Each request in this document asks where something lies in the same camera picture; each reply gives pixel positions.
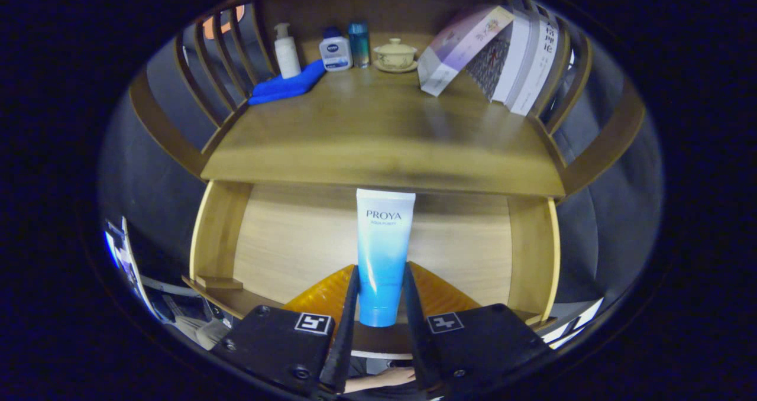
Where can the wooden drawer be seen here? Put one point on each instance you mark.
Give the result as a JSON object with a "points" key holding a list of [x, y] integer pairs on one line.
{"points": [[295, 241]]}

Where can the wooden cabinet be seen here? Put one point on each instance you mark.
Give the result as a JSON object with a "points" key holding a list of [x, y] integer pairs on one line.
{"points": [[609, 146]]}

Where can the blue and white tube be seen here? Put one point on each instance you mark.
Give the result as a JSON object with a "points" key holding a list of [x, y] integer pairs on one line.
{"points": [[384, 253]]}

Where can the white bottle with blue cap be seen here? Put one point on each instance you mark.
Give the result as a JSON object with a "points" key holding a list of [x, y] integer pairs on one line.
{"points": [[336, 54]]}

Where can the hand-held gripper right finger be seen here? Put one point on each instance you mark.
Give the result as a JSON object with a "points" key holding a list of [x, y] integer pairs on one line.
{"points": [[417, 353]]}

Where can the dark patterned book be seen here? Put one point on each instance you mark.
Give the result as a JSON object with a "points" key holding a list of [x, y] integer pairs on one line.
{"points": [[489, 67]]}

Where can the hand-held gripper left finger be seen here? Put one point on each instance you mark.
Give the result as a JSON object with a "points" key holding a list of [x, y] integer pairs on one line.
{"points": [[343, 353]]}

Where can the white pump bottle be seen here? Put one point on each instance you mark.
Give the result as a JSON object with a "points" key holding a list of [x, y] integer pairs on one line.
{"points": [[288, 55]]}

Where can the teal bottle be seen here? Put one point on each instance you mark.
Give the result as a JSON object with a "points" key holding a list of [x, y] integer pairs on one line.
{"points": [[359, 46]]}

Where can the blue folded cloth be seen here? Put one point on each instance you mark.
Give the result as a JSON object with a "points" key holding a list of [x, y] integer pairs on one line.
{"points": [[287, 84]]}

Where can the white book with black lettering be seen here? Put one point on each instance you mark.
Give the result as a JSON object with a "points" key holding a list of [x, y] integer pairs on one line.
{"points": [[537, 70]]}

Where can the wooden countertop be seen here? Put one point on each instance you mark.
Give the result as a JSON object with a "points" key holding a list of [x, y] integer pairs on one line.
{"points": [[378, 129]]}

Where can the plain white book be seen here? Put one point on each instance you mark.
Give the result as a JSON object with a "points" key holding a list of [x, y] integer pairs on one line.
{"points": [[516, 58]]}

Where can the black backdrop cloth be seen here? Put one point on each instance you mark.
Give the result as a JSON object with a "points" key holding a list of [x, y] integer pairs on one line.
{"points": [[615, 229]]}

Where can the purple and white book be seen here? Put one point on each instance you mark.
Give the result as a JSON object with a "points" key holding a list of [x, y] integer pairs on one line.
{"points": [[461, 49]]}

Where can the beige lidded teacup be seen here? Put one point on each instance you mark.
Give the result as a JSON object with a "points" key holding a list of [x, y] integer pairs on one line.
{"points": [[395, 55]]}

